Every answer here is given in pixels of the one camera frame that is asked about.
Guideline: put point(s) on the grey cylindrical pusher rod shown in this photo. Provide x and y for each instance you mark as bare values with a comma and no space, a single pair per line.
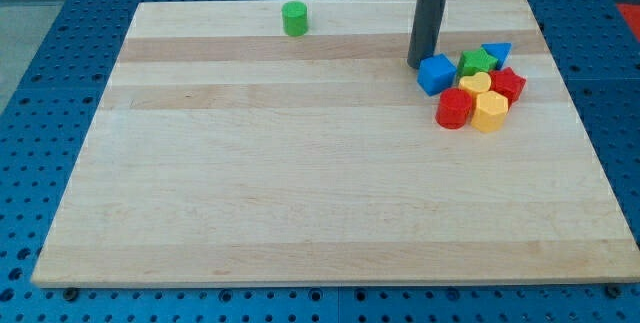
426,26

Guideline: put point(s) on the blue cube block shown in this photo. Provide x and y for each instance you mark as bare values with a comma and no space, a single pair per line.
436,74

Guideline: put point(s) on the blue triangle block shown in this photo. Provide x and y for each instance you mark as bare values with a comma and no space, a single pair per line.
500,51

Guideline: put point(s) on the red cylinder block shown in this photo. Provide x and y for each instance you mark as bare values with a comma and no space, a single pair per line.
454,108

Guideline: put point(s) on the red star block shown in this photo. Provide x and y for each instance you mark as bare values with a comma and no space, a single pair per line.
507,83

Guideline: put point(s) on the green cylinder block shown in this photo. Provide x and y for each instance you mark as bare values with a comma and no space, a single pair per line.
294,18

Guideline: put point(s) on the yellow heart block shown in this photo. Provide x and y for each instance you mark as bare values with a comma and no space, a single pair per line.
475,84

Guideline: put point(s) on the green star block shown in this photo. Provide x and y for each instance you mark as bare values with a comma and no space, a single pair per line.
474,61

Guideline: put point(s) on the wooden board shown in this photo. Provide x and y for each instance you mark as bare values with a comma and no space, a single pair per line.
224,153

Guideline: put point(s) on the yellow hexagon block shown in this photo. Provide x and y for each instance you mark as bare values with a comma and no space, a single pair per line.
491,109

